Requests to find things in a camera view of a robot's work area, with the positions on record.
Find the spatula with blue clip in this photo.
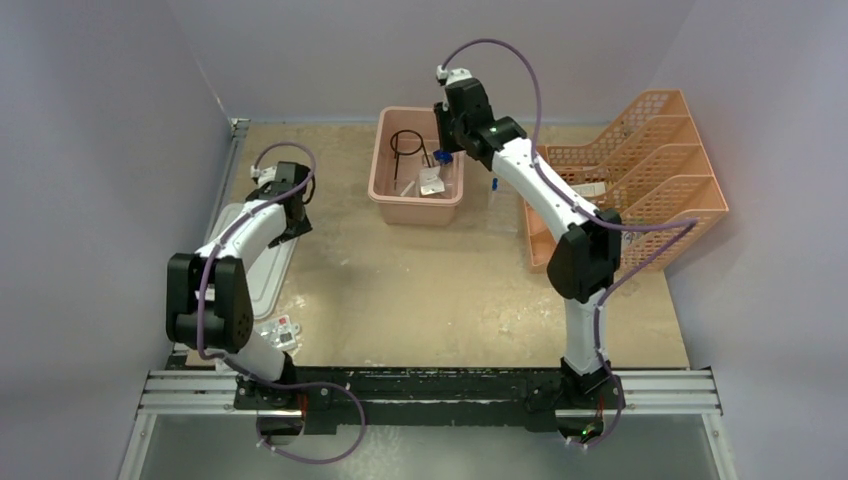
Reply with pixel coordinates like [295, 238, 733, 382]
[432, 150, 454, 168]

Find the small white packet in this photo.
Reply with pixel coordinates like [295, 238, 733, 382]
[418, 165, 445, 197]

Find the white plastic bin lid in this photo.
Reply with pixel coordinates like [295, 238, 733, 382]
[195, 200, 297, 321]

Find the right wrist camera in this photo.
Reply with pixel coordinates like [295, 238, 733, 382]
[436, 65, 473, 87]

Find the aluminium frame rail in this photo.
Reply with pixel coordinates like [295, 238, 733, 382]
[139, 369, 723, 415]

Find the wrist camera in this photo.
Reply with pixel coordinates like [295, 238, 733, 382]
[436, 65, 473, 87]
[250, 166, 278, 187]

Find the clear test tube rack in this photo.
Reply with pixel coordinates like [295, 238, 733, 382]
[486, 183, 520, 234]

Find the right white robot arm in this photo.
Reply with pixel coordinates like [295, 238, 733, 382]
[433, 69, 621, 407]

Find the white clay triangle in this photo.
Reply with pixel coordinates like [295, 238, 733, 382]
[398, 180, 417, 198]

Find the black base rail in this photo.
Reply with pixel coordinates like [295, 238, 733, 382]
[233, 366, 624, 440]

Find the pink plastic bin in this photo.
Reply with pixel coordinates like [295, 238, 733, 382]
[368, 107, 464, 227]

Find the black wire tripod stand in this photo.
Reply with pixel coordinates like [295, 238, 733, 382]
[389, 129, 431, 189]

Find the orange mesh file organizer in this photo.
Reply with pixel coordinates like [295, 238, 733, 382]
[537, 89, 729, 271]

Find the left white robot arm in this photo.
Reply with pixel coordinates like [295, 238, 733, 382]
[165, 162, 314, 409]

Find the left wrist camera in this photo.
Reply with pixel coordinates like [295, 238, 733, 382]
[250, 166, 278, 187]

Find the blister pack with label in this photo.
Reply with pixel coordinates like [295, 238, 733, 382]
[254, 315, 301, 351]

